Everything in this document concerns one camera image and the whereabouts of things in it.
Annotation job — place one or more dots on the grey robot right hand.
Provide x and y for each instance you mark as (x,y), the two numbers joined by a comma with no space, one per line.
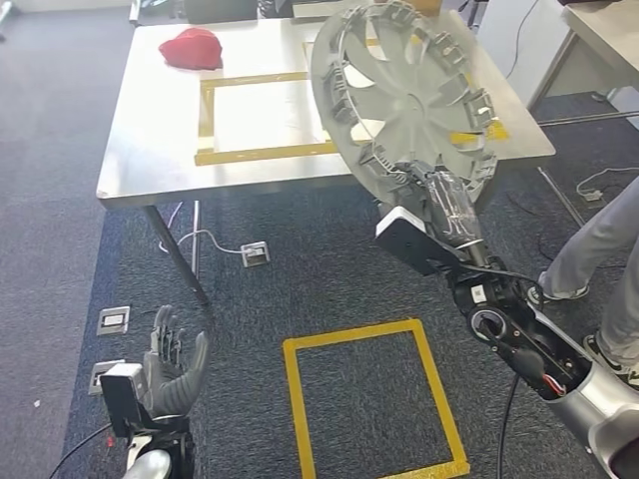
(449,211)

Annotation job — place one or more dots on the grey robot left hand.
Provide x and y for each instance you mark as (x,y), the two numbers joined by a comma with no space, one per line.
(170,390)

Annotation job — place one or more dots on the silver wheel hubcap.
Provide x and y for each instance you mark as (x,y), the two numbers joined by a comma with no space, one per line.
(414,99)

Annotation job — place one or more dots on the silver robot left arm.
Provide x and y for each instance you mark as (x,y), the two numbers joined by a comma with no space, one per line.
(149,466)

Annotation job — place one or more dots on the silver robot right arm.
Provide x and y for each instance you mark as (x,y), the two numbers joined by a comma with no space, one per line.
(594,403)

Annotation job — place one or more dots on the steel workbench table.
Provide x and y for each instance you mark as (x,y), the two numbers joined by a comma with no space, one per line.
(159,119)

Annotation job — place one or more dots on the standing person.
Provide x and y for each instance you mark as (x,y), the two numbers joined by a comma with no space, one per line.
(589,251)

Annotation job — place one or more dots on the brown cardboard box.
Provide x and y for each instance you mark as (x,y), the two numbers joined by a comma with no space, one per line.
(429,6)

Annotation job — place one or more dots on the white side panel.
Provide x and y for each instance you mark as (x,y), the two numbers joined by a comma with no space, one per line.
(544,40)

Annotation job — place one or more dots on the red cloth bundle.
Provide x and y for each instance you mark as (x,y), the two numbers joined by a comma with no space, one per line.
(192,49)

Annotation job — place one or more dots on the black carry case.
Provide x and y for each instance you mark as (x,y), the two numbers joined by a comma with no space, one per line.
(220,10)

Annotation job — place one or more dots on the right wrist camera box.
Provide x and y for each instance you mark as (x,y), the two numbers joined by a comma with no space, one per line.
(414,244)

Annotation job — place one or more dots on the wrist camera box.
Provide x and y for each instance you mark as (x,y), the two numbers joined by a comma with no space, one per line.
(414,244)
(119,400)

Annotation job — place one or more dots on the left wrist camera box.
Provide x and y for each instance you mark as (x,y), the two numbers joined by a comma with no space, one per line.
(119,400)

